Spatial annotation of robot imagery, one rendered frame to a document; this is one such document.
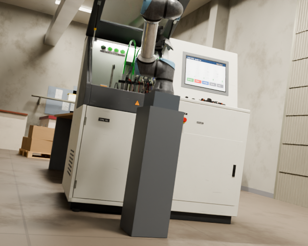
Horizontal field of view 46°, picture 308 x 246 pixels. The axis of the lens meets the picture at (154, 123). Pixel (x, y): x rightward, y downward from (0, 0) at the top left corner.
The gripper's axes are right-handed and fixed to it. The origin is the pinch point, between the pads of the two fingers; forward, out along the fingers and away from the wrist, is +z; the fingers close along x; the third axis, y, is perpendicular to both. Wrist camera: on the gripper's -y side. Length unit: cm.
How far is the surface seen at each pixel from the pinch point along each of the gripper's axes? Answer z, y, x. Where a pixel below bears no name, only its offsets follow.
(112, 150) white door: 31, 72, 35
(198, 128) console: 21, 70, -37
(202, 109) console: 8, 62, -42
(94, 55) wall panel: -68, 71, 36
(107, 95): -4, 49, 34
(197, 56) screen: -51, 63, -56
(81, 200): 60, 89, 62
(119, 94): -5, 49, 25
